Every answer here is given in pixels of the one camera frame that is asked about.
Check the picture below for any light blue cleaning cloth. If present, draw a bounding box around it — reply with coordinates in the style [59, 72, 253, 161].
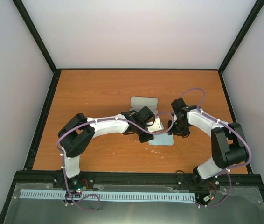
[149, 133, 174, 146]

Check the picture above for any pink glasses case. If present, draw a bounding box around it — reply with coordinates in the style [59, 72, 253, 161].
[129, 96, 159, 116]

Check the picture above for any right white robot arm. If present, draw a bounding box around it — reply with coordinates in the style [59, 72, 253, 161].
[168, 98, 249, 189]

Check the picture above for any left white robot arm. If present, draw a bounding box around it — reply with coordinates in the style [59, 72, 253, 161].
[57, 106, 163, 188]

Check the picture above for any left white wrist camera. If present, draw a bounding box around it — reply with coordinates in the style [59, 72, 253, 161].
[146, 116, 164, 133]

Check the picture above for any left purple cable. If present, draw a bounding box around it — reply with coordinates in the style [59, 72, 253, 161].
[56, 111, 175, 211]

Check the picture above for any black aluminium frame rail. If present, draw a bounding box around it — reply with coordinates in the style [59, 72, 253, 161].
[13, 170, 262, 190]

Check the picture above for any metal base plate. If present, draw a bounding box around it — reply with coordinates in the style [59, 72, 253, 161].
[3, 184, 264, 224]

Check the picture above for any slotted grey cable duct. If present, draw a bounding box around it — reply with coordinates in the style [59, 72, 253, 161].
[19, 189, 195, 203]

